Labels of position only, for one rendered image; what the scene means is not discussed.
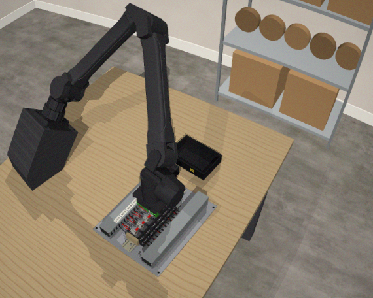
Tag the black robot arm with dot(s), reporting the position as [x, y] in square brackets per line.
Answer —
[161, 170]

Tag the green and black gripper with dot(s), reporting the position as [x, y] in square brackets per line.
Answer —
[148, 201]

